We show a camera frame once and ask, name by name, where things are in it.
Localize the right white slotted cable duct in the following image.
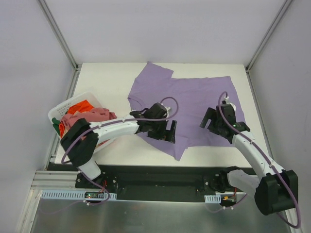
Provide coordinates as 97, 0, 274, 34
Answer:
204, 194, 222, 204

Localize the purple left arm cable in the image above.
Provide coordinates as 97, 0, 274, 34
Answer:
38, 96, 179, 214

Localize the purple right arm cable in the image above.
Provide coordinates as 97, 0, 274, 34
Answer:
206, 91, 300, 229

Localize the left aluminium frame post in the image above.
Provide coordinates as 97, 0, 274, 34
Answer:
36, 0, 79, 70

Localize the green garment in basket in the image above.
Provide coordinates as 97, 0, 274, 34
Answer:
52, 117, 61, 130

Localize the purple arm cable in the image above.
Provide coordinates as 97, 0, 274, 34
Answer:
38, 96, 179, 214
206, 91, 300, 229

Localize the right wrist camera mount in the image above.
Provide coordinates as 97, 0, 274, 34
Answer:
223, 96, 236, 111

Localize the pink t-shirt in basket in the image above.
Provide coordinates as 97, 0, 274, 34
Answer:
59, 107, 117, 138

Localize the aluminium extrusion rail left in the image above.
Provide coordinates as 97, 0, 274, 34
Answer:
31, 169, 81, 190

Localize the lavender purple t-shirt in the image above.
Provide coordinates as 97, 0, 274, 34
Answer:
128, 63, 245, 161

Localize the orange t-shirt in basket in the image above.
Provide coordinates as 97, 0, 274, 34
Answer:
67, 100, 94, 115

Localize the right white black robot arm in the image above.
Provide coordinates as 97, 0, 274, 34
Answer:
200, 104, 298, 215

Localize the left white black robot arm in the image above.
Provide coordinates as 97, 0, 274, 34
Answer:
61, 102, 177, 189

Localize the left white slotted cable duct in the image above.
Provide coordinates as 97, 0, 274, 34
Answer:
41, 190, 117, 201

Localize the aluminium frame post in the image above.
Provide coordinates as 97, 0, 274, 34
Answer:
244, 0, 294, 72
36, 0, 79, 70

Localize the white slotted cable duct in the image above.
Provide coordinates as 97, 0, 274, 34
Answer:
204, 194, 222, 204
41, 190, 117, 201

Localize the right aluminium frame post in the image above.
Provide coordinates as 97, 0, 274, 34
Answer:
244, 0, 294, 72

